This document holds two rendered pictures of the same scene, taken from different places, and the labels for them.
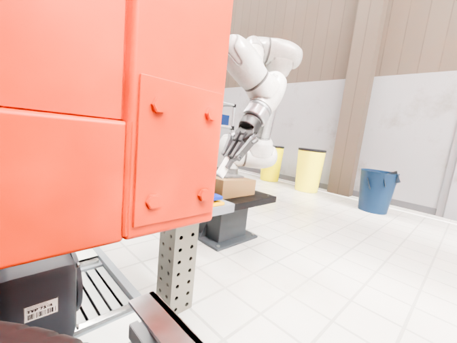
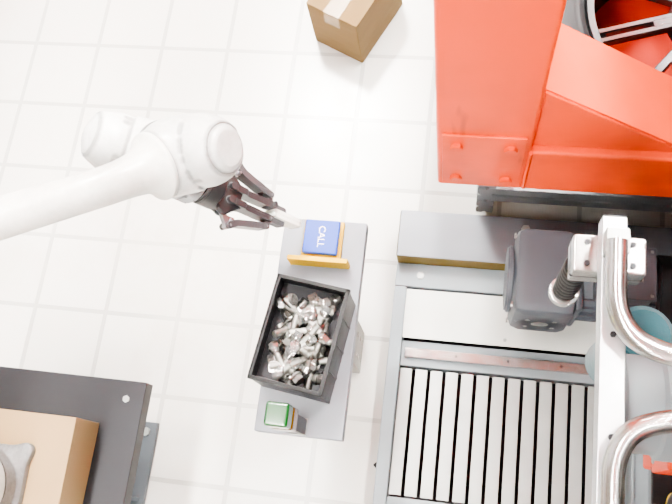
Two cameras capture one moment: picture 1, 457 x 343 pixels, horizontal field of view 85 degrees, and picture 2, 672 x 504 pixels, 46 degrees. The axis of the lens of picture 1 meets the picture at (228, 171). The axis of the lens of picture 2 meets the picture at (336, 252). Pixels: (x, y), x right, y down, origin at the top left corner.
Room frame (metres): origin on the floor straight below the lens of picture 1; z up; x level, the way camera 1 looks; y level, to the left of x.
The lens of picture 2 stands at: (0.91, 0.60, 1.94)
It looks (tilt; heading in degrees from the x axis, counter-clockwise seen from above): 71 degrees down; 255
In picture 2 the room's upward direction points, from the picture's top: 23 degrees counter-clockwise
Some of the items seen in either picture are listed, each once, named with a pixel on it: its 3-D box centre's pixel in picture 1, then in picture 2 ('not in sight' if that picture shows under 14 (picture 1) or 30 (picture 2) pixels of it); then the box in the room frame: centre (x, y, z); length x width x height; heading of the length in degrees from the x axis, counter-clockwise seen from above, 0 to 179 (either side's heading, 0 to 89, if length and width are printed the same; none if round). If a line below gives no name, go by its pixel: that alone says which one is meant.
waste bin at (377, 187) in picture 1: (377, 190); not in sight; (2.67, -1.64, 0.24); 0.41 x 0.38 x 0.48; 34
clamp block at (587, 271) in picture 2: not in sight; (606, 259); (0.55, 0.49, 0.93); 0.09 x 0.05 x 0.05; 136
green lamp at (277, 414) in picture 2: not in sight; (278, 415); (1.03, 0.32, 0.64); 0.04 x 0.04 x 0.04; 46
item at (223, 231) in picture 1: (221, 212); (46, 489); (1.60, 0.02, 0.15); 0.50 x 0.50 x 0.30; 46
